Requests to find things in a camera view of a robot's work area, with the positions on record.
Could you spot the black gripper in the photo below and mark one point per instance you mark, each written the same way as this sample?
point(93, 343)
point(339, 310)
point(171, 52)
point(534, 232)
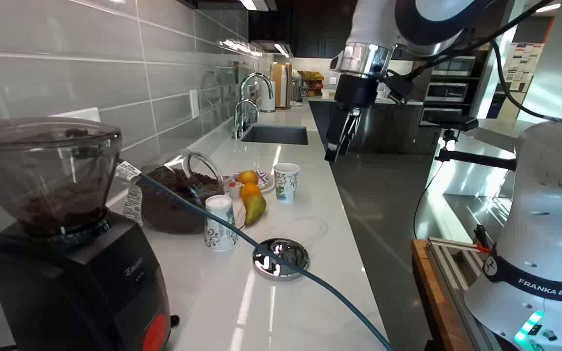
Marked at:
point(350, 93)

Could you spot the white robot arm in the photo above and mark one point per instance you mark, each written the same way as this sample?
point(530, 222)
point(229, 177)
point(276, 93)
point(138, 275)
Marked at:
point(393, 41)

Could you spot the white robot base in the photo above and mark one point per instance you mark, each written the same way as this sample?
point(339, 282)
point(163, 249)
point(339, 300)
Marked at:
point(520, 292)

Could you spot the glass coffee jug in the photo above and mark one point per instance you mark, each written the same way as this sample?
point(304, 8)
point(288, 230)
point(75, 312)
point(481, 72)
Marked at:
point(171, 189)

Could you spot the black coffee grinder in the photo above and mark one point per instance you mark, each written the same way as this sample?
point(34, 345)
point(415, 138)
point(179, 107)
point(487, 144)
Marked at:
point(73, 273)

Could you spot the far white patterned cup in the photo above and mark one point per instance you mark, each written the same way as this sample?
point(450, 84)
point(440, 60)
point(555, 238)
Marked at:
point(286, 179)

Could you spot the white patterned cup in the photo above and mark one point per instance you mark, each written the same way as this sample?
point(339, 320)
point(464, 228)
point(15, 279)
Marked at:
point(218, 236)
point(286, 179)

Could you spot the black kitchen sink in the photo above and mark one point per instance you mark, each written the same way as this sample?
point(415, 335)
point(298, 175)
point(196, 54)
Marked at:
point(282, 134)

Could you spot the chrome kitchen faucet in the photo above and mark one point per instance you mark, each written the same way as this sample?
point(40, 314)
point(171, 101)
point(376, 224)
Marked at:
point(247, 111)

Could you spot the orange fruit on plate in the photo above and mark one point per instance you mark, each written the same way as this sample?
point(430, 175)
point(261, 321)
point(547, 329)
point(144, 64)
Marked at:
point(249, 175)

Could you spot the yellow green pear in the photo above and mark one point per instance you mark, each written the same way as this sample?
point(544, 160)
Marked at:
point(255, 208)

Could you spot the small white plate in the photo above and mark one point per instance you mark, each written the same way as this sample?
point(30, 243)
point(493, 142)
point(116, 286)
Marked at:
point(266, 181)

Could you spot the near white patterned cup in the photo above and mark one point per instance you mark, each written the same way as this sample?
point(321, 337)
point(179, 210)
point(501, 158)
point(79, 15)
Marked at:
point(218, 236)

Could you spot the wooden table edge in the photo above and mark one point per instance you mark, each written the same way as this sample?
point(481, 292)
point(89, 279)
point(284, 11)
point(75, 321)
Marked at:
point(448, 331)

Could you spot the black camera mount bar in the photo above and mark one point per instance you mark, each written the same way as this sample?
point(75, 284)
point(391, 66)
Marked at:
point(448, 154)

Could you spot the built-in wall ovens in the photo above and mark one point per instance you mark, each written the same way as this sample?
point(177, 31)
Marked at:
point(452, 89)

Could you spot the wall outlet plate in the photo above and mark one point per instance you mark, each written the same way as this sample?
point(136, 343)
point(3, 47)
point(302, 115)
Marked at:
point(194, 103)

